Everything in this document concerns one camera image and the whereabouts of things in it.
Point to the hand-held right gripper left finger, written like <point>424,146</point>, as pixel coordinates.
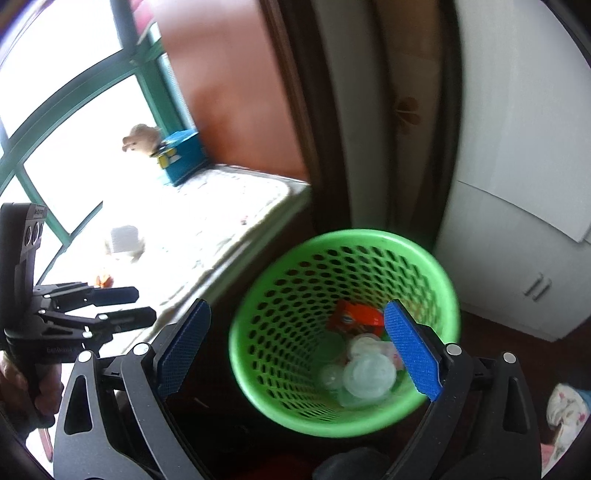
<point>182,350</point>

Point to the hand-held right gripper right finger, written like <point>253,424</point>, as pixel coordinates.
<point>411,350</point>

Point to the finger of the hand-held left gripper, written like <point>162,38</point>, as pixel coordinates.
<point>124,318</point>
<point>113,294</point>

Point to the white round tub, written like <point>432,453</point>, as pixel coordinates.
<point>364,345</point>

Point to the clear plastic cup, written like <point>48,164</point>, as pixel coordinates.
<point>369,376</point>

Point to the red snack packet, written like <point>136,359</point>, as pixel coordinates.
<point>358,316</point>

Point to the round clear plastic lid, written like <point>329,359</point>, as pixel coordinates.
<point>330,376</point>

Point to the green plastic mesh basket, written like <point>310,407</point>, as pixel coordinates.
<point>277,323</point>

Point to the person's left hand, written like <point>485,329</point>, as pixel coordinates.
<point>21,392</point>

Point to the small orange object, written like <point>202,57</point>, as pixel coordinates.
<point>104,280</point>

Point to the white quilted mattress pad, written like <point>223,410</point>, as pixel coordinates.
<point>221,217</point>

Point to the white cabinet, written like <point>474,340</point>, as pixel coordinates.
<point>508,258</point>

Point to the blue dotted tissue box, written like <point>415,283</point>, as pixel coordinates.
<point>180,157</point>

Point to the pink plush toy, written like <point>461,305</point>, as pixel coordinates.
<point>141,138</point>

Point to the floral cloth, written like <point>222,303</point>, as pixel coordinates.
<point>565,410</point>

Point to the brown wooden wardrobe panel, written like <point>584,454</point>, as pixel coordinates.
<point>231,83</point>

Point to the beige flower patterned door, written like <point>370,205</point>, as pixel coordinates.
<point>406,106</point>

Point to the green window frame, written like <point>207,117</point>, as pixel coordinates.
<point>152,83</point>

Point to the dark brown door frame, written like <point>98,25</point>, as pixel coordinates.
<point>332,115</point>

